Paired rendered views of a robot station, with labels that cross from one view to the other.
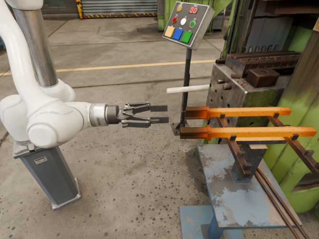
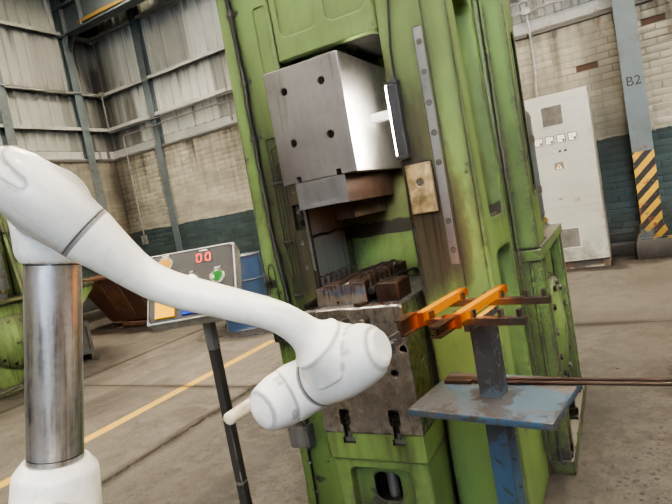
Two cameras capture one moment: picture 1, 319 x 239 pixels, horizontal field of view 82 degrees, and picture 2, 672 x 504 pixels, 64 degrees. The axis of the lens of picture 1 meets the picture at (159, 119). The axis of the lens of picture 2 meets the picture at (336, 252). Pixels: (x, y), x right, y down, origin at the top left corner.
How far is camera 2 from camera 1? 1.03 m
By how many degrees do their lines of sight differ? 57
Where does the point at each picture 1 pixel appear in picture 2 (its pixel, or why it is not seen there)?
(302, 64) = (424, 252)
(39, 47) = (79, 343)
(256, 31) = (321, 253)
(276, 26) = (335, 244)
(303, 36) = (368, 247)
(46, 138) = (386, 346)
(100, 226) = not seen: outside the picture
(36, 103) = (324, 323)
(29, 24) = (75, 292)
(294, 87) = (433, 279)
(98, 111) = not seen: hidden behind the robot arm
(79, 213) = not seen: outside the picture
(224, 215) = (540, 416)
